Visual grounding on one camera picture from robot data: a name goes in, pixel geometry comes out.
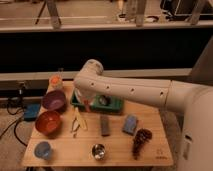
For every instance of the blue sponge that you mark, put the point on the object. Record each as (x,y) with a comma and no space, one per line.
(130,124)

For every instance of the small metal cup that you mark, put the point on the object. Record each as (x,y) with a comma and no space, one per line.
(98,151)

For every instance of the grey rectangular block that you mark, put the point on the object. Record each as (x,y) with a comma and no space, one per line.
(104,121)

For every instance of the red bowl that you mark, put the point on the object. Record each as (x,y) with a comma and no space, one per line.
(48,122)

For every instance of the green plastic tray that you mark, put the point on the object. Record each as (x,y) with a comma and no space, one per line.
(99,103)

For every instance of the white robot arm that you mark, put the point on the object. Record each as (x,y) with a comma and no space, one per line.
(195,101)

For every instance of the blue cup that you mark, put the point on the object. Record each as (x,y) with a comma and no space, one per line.
(43,150)

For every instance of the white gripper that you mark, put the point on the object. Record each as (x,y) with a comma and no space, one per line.
(82,96)

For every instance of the blue box on floor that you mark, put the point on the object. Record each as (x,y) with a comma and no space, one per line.
(31,112)

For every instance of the dark red grape bunch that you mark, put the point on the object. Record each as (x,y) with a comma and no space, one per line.
(142,136)

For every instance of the purple bowl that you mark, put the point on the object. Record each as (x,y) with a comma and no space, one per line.
(54,100)

